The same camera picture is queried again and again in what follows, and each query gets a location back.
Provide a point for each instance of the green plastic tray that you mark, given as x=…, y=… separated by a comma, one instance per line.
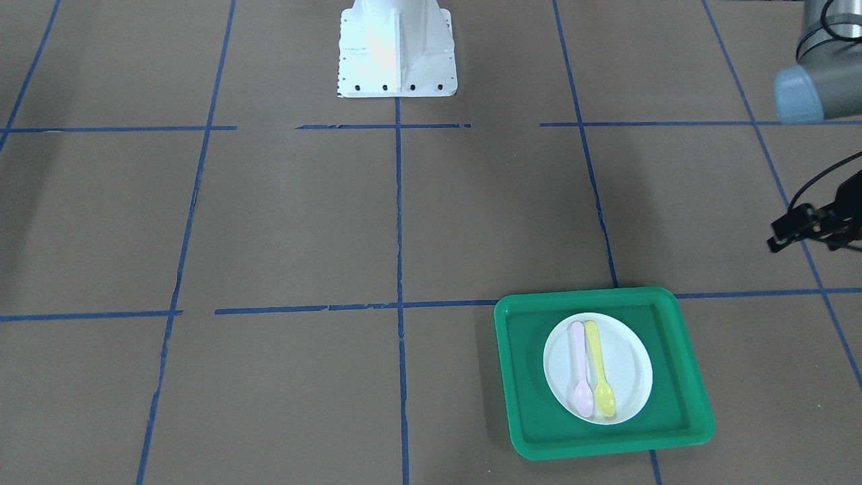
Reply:
x=678, y=413

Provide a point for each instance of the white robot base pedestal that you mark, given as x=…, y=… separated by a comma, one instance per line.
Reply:
x=396, y=48

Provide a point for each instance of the white round plate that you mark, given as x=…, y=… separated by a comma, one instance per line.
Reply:
x=628, y=367

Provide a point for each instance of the yellow plastic spoon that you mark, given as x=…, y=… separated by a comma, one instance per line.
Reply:
x=603, y=395

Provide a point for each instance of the pink plastic spoon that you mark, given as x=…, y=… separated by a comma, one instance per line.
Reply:
x=582, y=395

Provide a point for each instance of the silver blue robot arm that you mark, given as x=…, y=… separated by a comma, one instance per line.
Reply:
x=823, y=85

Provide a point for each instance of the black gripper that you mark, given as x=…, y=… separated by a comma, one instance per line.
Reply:
x=810, y=223

